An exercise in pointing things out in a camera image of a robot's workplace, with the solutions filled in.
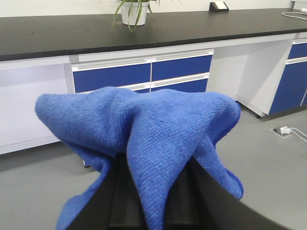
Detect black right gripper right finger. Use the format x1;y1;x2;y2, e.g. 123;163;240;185
164;155;307;230

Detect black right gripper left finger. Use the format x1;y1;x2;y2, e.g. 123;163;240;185
74;154;144;230

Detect blue microfiber cloth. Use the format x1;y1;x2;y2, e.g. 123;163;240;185
35;87;244;230

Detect floor power outlet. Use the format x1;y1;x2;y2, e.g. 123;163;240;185
272;126;291;137

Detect blue white drawer cabinet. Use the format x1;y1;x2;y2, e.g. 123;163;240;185
71;49;214;93

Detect blue white right cabinet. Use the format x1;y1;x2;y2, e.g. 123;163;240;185
237;38;307;117

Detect black lab bench counter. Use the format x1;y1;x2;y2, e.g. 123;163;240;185
0;8;307;61

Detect potted green plant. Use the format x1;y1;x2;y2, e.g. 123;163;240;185
112;0;160;32

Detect small black white box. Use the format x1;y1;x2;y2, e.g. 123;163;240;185
209;1;229;12

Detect white floor cable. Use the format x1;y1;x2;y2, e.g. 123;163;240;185
289;127;307;142

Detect white cable on counter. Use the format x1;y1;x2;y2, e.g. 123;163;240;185
282;11;307;20

